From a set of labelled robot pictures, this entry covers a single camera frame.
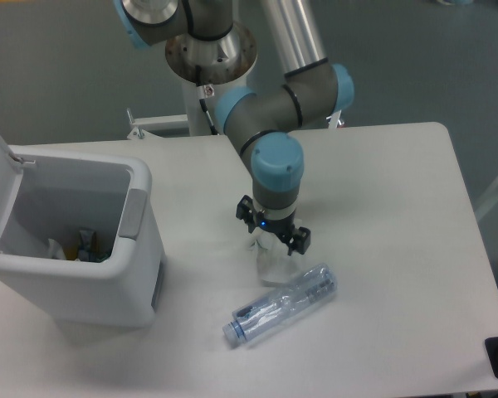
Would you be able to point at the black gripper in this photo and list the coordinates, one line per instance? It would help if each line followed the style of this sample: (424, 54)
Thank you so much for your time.
(279, 222)

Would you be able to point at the clear plastic wrapper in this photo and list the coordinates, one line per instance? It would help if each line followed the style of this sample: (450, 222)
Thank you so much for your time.
(274, 266)

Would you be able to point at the clear plastic bottle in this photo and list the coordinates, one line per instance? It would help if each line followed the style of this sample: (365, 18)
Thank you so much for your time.
(267, 312)

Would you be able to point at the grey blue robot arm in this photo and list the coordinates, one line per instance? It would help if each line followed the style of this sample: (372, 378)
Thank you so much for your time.
(258, 127)

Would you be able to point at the trash inside the can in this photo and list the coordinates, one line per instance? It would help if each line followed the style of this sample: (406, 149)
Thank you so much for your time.
(87, 249)

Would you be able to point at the white trash can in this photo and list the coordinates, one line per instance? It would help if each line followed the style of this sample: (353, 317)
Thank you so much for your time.
(52, 194)

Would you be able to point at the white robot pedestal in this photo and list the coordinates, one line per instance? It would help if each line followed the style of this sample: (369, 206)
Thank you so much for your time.
(207, 70)

